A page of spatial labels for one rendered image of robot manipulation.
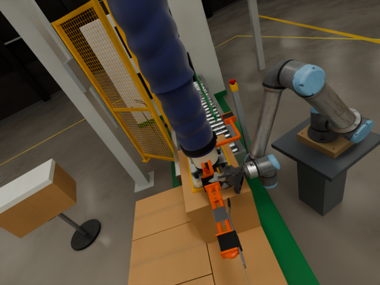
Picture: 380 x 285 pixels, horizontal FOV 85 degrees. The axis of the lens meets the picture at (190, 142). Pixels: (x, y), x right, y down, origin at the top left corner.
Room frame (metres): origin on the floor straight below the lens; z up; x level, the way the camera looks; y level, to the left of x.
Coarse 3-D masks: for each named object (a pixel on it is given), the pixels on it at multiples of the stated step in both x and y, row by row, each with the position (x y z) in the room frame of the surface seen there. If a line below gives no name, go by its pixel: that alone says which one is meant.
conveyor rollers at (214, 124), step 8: (200, 80) 3.57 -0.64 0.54; (208, 96) 2.86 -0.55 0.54; (208, 112) 2.42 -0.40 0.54; (216, 112) 2.33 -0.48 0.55; (208, 120) 2.25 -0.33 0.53; (216, 120) 2.15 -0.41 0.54; (216, 128) 1.99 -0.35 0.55; (224, 128) 1.96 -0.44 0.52; (232, 144) 1.61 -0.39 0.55; (232, 152) 1.52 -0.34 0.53
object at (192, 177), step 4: (188, 160) 1.17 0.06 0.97; (188, 164) 1.14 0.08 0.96; (188, 168) 1.10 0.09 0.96; (196, 172) 1.02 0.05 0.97; (200, 172) 1.00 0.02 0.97; (192, 176) 1.00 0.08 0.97; (196, 176) 0.96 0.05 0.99; (200, 176) 0.97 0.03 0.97; (192, 180) 0.97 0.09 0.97; (192, 184) 0.94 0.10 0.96; (192, 188) 0.91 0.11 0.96; (196, 188) 0.89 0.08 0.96; (200, 188) 0.88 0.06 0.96
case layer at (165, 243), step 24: (168, 192) 1.38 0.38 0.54; (144, 216) 1.24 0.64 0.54; (168, 216) 1.13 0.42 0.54; (144, 240) 1.01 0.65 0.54; (168, 240) 0.92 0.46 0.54; (192, 240) 0.84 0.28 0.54; (216, 240) 0.77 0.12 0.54; (240, 240) 0.70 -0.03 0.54; (264, 240) 0.63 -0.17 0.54; (144, 264) 0.83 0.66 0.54; (168, 264) 0.76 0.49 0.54; (192, 264) 0.69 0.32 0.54; (216, 264) 0.62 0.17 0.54; (240, 264) 0.57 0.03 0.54; (264, 264) 0.51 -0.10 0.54
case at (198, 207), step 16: (224, 144) 1.19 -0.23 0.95; (192, 192) 0.89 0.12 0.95; (224, 192) 0.79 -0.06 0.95; (240, 192) 0.74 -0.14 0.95; (192, 208) 0.78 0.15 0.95; (208, 208) 0.76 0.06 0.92; (240, 208) 0.74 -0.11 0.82; (208, 224) 0.76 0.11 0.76; (240, 224) 0.74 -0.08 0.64; (256, 224) 0.73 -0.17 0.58; (208, 240) 0.77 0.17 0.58
